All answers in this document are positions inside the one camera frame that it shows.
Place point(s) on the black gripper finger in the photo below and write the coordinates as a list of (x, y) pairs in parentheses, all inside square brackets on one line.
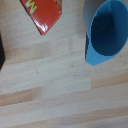
[(1, 53)]

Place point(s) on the blue plastic cup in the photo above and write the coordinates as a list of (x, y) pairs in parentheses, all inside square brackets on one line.
[(108, 30)]

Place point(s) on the red printed snack packet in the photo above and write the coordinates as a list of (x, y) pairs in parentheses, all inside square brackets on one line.
[(45, 13)]

